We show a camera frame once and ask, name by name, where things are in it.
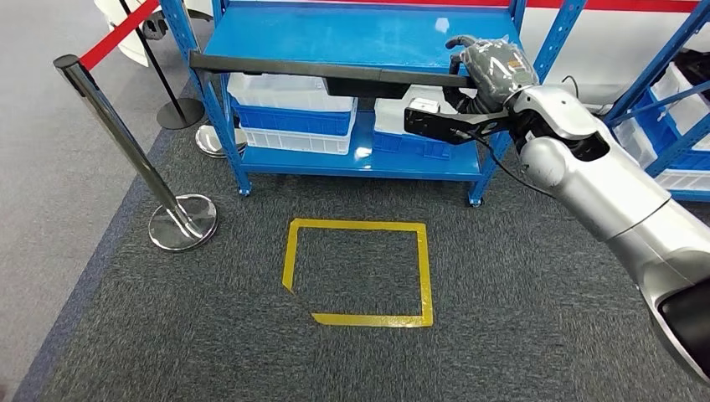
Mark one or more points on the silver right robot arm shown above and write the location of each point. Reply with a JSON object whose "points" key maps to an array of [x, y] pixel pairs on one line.
{"points": [[604, 183]]}

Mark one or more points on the clear white storage bin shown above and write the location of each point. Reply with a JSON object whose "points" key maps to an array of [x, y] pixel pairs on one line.
{"points": [[283, 91]]}

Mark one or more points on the white plastic crate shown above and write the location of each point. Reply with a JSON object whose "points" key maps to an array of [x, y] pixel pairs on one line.
{"points": [[388, 116], [685, 94], [685, 180], [299, 141]]}

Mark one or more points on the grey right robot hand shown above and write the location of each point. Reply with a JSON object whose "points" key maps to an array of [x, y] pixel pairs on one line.
{"points": [[496, 69]]}

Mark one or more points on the black thin stanchion post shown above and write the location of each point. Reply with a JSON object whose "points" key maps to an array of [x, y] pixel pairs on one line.
{"points": [[180, 113]]}

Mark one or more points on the white car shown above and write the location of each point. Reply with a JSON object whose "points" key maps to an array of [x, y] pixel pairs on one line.
{"points": [[599, 50]]}

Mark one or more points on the black plastic panel part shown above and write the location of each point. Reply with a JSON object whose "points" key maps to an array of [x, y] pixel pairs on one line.
{"points": [[310, 69]]}

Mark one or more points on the blue metal shelf rack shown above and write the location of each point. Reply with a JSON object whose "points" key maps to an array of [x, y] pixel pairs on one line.
{"points": [[665, 55], [333, 33]]}

